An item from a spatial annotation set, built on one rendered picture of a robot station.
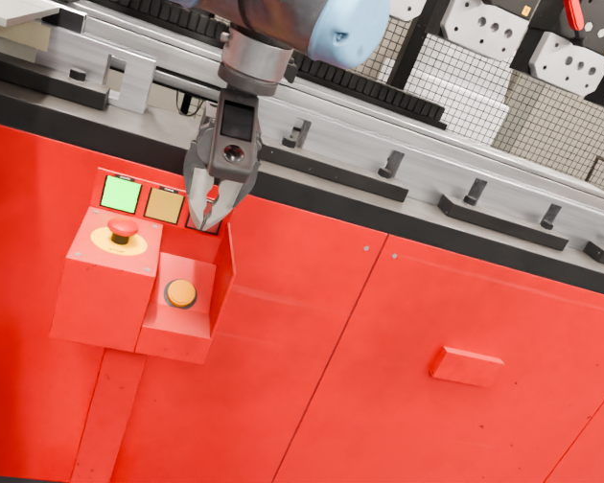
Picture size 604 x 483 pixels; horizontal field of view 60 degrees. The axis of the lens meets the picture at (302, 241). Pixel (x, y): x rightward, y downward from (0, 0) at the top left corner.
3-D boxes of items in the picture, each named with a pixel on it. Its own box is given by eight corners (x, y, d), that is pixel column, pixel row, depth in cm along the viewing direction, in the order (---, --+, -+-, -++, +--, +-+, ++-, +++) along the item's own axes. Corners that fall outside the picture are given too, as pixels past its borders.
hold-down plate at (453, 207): (447, 216, 106) (453, 203, 104) (436, 206, 110) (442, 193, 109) (563, 251, 115) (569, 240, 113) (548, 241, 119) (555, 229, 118)
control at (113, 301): (48, 337, 66) (75, 212, 60) (74, 274, 81) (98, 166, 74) (203, 365, 73) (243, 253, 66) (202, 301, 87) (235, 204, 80)
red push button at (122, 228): (100, 248, 68) (105, 223, 66) (104, 235, 71) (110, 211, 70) (131, 256, 69) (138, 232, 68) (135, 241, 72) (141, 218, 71)
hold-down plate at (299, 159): (257, 158, 93) (263, 143, 92) (254, 149, 98) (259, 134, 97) (404, 203, 103) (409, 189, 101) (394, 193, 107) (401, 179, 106)
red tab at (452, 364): (432, 377, 113) (447, 352, 110) (429, 371, 115) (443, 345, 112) (489, 388, 117) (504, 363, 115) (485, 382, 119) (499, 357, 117)
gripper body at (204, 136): (246, 157, 73) (276, 73, 67) (250, 184, 66) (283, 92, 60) (192, 141, 71) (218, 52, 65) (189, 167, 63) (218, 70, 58)
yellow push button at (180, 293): (163, 306, 75) (166, 301, 73) (168, 282, 77) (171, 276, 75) (190, 311, 76) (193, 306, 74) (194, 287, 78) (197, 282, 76)
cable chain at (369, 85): (291, 67, 132) (297, 51, 130) (288, 63, 137) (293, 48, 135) (439, 122, 145) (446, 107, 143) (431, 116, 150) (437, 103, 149)
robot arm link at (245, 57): (296, 56, 58) (224, 29, 56) (282, 95, 60) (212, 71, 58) (289, 41, 64) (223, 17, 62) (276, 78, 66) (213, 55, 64)
